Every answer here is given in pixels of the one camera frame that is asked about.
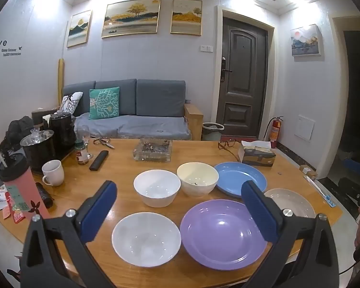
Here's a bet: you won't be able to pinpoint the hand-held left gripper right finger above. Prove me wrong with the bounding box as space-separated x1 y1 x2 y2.
241 181 339 288

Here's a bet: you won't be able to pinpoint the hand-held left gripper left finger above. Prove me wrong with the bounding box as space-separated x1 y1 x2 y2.
22 180 118 288

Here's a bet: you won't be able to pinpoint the beige plate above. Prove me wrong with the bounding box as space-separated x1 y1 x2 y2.
263 188 316 219

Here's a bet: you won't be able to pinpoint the deep white bowl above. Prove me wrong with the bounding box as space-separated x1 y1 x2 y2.
133 169 181 208

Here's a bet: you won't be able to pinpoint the cream bowl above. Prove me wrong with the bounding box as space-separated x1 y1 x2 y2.
177 162 219 198

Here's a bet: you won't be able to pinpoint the blue plastic object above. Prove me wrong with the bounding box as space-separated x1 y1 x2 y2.
343 158 360 176

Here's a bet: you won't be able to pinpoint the blue plate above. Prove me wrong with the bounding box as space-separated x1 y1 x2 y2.
214 162 268 199

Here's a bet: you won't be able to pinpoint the purple plate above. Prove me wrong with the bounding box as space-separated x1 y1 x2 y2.
180 199 272 271

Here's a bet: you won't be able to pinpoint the white and blue strip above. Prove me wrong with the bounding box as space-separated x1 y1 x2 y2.
306 176 336 208

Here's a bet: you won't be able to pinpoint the black remote control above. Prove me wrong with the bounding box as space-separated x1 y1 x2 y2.
89 150 109 172

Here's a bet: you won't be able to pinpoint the wide white bowl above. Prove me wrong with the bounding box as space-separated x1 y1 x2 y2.
112 212 182 267

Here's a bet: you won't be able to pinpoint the tissue box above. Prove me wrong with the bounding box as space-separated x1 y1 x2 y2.
238 140 276 168

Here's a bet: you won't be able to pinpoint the black cylinder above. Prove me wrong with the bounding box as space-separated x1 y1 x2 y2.
35 182 54 209

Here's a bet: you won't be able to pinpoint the white mug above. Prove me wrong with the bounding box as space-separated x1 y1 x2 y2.
42 160 65 186

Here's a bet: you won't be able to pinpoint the small spice bottle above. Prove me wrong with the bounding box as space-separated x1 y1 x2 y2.
75 140 89 165

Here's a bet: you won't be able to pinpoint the small wooden box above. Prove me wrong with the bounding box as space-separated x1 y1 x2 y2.
299 165 317 180

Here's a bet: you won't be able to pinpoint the tortoiseshell glasses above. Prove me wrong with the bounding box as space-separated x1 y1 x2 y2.
218 138 242 162

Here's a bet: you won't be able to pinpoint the pink bottle with black lid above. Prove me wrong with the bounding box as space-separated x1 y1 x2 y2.
0 153 50 221

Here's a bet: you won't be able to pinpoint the wine glass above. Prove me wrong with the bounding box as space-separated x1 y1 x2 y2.
76 125 94 159

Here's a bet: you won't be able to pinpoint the glass ashtray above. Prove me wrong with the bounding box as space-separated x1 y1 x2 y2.
133 138 173 163

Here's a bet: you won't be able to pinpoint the red snack packet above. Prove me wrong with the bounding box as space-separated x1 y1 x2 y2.
1 199 29 224

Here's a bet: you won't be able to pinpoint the red fire extinguisher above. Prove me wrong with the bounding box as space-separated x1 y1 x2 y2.
265 116 284 149

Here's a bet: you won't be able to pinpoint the black electric kettle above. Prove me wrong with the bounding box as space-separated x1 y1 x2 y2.
49 112 76 156

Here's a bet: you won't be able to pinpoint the grey trash bin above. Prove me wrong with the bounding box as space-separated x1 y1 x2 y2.
202 122 224 141

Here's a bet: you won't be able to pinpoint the grey sofa cover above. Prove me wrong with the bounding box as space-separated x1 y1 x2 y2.
73 112 190 140

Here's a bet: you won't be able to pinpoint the teal patterned cushion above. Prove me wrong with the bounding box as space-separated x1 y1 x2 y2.
88 87 120 120

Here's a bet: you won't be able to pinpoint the dark brown canister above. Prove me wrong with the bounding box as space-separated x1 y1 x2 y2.
31 109 57 129

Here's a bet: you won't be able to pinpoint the wooden sofa end table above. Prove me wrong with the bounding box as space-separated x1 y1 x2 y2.
184 102 204 141

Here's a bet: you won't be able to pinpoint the white patterned cushion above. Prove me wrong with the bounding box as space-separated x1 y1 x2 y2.
60 92 84 116

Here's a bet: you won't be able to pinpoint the black bag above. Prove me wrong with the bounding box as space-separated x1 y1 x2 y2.
0 116 35 156

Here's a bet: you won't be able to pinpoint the grey sofa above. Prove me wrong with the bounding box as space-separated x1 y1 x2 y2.
61 79 191 141

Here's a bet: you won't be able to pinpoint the dark grey door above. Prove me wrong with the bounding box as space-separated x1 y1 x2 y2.
216 16 269 139

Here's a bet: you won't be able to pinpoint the yellow rolled mat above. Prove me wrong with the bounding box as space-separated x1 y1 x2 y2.
58 58 66 104

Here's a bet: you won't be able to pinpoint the white-framed mountain painting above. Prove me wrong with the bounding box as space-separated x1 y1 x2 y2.
290 24 323 57

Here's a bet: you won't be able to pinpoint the small framed landscape painting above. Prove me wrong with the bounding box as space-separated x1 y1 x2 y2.
66 10 92 48

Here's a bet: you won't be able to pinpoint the wide framed tree painting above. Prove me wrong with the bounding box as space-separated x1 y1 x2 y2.
101 0 162 38

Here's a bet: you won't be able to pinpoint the square framed tree painting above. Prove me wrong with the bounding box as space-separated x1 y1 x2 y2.
170 0 203 35

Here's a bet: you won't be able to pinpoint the thin metal-frame glasses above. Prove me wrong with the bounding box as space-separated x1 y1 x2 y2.
93 137 115 149

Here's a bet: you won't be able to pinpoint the white wall panel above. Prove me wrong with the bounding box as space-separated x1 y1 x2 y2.
297 114 315 141

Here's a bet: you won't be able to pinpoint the door handle lock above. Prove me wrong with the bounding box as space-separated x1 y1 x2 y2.
221 57 232 82

